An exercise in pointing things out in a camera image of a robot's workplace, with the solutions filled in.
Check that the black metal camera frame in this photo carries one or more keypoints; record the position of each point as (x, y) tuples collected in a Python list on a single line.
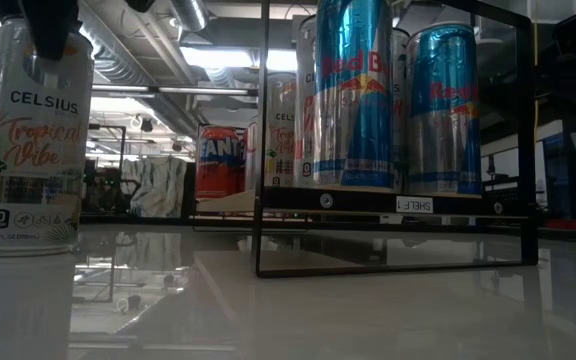
[(118, 135)]

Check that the white beverage can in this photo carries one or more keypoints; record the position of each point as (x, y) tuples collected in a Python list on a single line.
[(280, 135)]

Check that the blue silver Red Bull can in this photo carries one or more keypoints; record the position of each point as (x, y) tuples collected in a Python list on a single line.
[(353, 100)]

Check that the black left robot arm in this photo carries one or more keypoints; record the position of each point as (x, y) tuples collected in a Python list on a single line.
[(140, 5)]

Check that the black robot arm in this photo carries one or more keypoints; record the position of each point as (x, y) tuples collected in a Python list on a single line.
[(105, 192)]

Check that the long ribbed ceiling duct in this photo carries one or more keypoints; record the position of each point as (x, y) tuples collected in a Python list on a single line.
[(118, 60)]

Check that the long ceiling tube light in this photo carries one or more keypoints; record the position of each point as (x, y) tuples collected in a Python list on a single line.
[(193, 90)]

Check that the white draped cloth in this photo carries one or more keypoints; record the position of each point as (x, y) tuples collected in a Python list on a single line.
[(160, 185)]

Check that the red soda can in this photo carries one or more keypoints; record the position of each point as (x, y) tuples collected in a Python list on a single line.
[(218, 165)]

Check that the black ceiling spotlight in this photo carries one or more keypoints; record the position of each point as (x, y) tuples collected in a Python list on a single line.
[(177, 146), (147, 125)]

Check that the wooden shelf black metal frame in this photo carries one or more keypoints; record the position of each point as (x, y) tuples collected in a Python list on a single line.
[(368, 201)]

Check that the bright ceiling light panel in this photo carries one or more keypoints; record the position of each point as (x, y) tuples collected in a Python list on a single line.
[(218, 57)]

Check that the black partition screen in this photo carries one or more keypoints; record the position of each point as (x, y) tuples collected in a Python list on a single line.
[(189, 190)]

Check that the red storage bin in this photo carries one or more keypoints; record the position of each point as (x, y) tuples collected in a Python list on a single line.
[(565, 224)]

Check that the short silver ceiling duct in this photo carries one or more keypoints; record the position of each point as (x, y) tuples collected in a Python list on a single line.
[(188, 12)]

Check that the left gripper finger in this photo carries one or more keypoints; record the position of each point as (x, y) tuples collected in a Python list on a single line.
[(7, 9), (50, 30)]

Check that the silver slim beverage can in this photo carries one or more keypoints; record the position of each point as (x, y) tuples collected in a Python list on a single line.
[(306, 100)]

